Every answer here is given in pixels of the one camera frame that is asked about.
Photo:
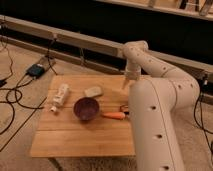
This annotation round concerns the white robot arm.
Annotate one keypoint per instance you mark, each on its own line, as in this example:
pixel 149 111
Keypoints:
pixel 156 88

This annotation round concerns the wooden table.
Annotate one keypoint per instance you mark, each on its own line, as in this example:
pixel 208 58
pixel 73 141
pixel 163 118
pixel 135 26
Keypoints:
pixel 64 135

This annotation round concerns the orange carrot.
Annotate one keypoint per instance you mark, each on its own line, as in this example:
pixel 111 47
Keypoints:
pixel 114 115

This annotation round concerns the long grey metal rail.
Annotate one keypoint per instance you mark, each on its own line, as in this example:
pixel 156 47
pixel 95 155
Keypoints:
pixel 102 46

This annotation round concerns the small dark red box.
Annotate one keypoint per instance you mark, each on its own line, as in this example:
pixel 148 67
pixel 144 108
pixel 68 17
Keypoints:
pixel 124 108

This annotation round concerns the beige sponge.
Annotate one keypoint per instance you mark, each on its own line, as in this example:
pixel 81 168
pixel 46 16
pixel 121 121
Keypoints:
pixel 93 91

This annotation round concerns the blue power adapter box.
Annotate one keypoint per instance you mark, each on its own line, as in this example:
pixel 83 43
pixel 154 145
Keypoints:
pixel 35 70

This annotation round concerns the dark purple ceramic bowl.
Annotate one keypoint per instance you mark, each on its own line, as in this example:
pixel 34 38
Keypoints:
pixel 86 108

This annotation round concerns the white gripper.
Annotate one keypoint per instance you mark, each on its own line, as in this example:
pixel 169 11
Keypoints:
pixel 132 72

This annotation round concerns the white plastic bottle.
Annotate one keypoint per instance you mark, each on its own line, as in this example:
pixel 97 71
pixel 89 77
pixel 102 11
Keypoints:
pixel 60 97

